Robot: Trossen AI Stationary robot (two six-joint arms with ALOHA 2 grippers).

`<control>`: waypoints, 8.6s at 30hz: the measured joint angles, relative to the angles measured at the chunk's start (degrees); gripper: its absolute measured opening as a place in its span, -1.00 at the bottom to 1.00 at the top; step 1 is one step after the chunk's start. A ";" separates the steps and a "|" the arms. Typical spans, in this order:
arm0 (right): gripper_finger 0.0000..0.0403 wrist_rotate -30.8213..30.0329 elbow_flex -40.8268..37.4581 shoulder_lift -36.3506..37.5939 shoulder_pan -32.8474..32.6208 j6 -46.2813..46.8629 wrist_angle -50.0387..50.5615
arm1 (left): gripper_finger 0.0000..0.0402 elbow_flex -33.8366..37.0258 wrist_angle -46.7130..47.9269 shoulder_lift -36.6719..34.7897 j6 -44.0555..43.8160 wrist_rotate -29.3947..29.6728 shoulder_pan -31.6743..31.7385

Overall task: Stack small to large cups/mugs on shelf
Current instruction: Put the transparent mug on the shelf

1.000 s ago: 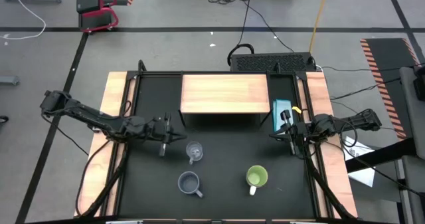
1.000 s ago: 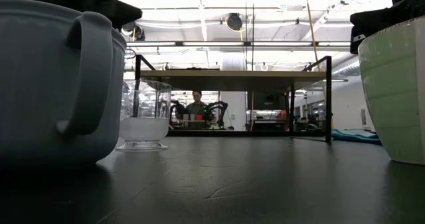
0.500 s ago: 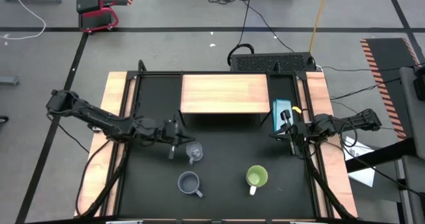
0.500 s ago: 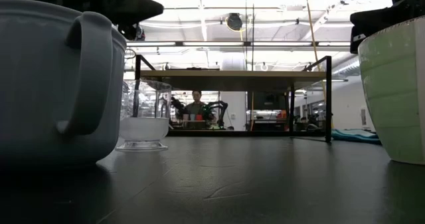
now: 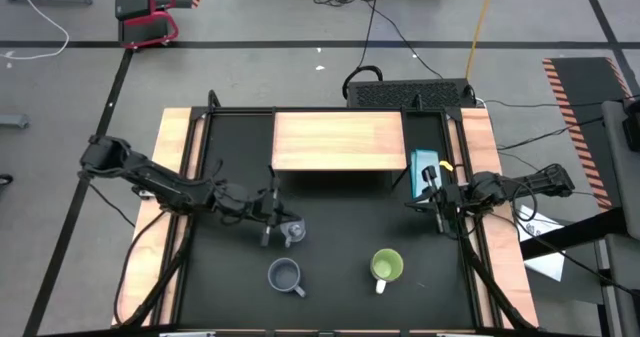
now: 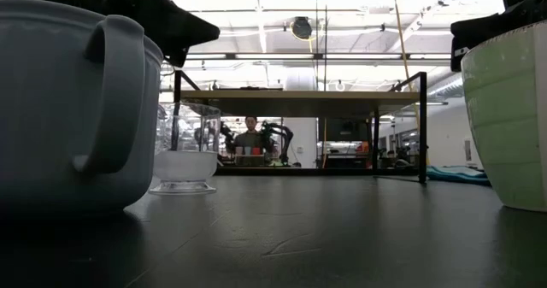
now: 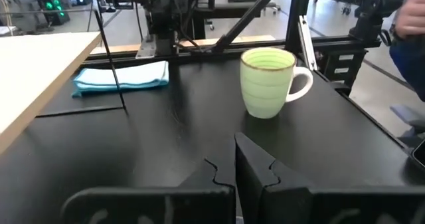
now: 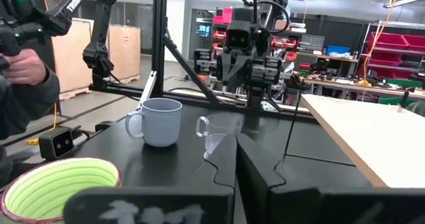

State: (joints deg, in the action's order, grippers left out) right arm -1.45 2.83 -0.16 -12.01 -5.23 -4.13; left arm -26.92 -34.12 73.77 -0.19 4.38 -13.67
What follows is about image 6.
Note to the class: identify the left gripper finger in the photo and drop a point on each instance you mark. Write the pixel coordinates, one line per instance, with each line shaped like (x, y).
(176, 55)
(179, 19)

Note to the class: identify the clear glass cup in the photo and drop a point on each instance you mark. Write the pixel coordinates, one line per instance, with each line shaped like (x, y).
(186, 168)

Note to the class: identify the grey-blue ceramic mug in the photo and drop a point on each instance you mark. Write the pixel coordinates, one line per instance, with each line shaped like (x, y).
(64, 108)

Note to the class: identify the wooden shelf with black legs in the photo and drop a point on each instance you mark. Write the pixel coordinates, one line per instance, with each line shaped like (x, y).
(299, 105)

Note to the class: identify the green ribbed mug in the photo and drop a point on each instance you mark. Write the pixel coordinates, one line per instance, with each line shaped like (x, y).
(508, 130)

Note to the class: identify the person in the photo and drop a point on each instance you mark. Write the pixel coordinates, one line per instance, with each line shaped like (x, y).
(250, 140)

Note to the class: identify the folded blue cloth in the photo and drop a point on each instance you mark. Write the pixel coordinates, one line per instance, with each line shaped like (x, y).
(457, 174)

